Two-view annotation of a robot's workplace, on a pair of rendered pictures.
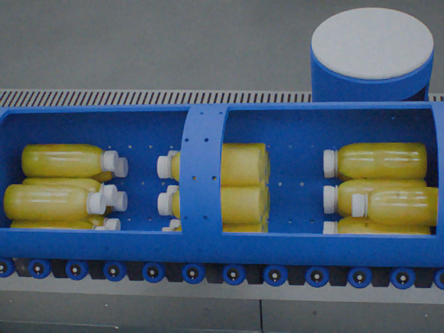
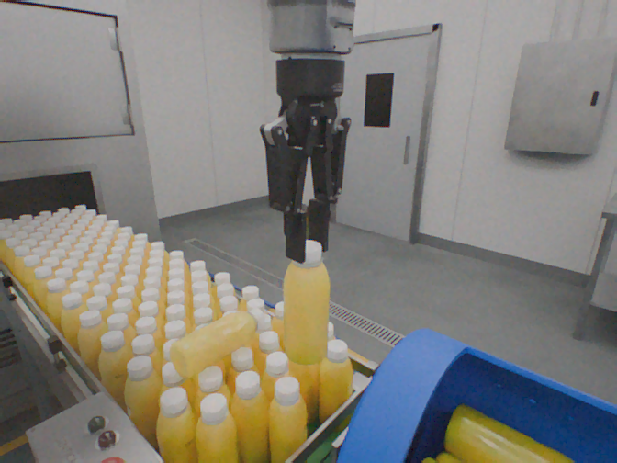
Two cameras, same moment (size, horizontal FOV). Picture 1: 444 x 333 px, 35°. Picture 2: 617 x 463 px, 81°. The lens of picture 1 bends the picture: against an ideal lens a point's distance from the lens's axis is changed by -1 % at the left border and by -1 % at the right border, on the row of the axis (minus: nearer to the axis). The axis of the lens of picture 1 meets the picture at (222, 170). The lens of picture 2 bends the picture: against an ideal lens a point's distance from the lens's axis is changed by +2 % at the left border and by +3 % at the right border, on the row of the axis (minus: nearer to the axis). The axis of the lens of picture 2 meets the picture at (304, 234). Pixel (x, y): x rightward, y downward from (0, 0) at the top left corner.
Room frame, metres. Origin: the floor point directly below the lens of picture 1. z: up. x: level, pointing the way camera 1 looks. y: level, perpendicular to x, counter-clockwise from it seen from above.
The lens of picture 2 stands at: (0.60, 0.36, 1.51)
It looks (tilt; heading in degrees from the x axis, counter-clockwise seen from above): 20 degrees down; 29
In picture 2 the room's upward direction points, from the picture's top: straight up
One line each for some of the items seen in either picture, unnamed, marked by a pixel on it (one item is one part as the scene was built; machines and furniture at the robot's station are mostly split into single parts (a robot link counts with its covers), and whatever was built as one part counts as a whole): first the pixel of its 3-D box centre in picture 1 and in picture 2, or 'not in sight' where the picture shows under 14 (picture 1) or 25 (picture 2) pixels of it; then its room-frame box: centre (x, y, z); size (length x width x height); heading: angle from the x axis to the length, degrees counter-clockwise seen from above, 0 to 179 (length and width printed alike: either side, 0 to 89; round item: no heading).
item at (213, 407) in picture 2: not in sight; (213, 407); (0.91, 0.70, 1.07); 0.04 x 0.04 x 0.02
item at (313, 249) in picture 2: not in sight; (307, 251); (0.99, 0.58, 1.32); 0.04 x 0.04 x 0.02
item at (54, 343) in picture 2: not in sight; (56, 352); (0.95, 1.25, 0.94); 0.03 x 0.02 x 0.08; 77
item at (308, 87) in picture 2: not in sight; (309, 104); (0.98, 0.57, 1.51); 0.08 x 0.07 x 0.09; 166
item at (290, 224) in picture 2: not in sight; (286, 219); (0.95, 0.58, 1.38); 0.03 x 0.01 x 0.05; 166
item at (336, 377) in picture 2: not in sight; (335, 387); (1.13, 0.59, 0.98); 0.07 x 0.07 x 0.16
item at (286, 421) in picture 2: not in sight; (287, 430); (1.00, 0.62, 0.98); 0.07 x 0.07 x 0.16
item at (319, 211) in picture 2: not in sight; (318, 225); (1.01, 0.57, 1.36); 0.03 x 0.01 x 0.07; 76
